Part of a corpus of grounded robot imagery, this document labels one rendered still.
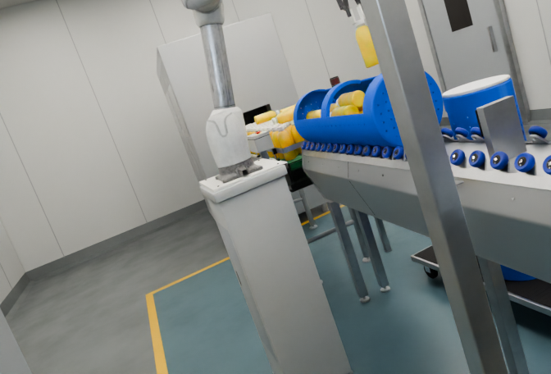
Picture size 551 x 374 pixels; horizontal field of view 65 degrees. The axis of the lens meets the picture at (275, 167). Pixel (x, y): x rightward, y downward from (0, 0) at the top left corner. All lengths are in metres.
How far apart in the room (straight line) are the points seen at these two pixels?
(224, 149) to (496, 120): 1.03
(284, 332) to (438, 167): 1.21
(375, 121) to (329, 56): 5.79
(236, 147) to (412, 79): 1.03
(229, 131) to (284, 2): 5.50
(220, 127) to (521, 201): 1.14
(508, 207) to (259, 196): 0.96
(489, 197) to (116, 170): 5.64
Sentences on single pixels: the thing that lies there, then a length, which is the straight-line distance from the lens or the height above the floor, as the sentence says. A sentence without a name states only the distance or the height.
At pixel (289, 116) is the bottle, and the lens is 2.65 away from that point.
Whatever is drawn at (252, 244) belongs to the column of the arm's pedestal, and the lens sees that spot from 1.79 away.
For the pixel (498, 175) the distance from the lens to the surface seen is 1.18.
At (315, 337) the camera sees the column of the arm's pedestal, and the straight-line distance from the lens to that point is 2.02.
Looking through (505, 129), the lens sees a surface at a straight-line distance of 1.28.
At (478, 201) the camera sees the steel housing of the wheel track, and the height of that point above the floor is 0.86.
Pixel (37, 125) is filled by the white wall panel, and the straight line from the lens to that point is 6.49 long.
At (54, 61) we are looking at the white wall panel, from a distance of 6.55.
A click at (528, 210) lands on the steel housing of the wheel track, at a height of 0.86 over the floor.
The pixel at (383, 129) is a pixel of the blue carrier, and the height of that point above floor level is 1.05.
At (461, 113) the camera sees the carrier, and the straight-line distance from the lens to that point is 2.02.
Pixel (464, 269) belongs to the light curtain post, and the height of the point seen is 0.81.
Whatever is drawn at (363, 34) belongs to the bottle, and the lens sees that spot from 1.92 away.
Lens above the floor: 1.29
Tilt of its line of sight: 9 degrees down
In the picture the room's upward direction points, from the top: 19 degrees counter-clockwise
